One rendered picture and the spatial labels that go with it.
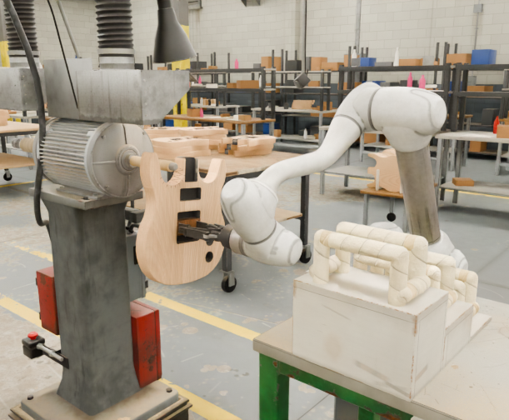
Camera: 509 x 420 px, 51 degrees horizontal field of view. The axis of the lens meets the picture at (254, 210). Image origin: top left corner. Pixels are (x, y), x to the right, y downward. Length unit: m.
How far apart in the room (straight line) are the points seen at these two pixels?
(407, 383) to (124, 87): 1.01
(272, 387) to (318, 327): 0.23
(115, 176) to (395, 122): 0.88
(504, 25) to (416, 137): 10.99
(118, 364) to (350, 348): 1.26
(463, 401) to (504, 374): 0.15
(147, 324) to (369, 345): 1.27
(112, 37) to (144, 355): 1.22
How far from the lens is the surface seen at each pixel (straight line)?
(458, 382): 1.17
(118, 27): 1.63
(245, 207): 1.32
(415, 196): 1.80
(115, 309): 2.10
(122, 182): 1.80
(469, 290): 1.41
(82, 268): 1.97
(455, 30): 12.90
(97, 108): 1.63
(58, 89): 1.95
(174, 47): 1.67
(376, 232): 1.10
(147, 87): 1.47
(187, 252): 1.72
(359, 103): 1.70
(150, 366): 2.27
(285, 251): 1.41
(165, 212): 1.63
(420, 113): 1.61
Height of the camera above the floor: 1.50
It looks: 14 degrees down
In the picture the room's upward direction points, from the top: straight up
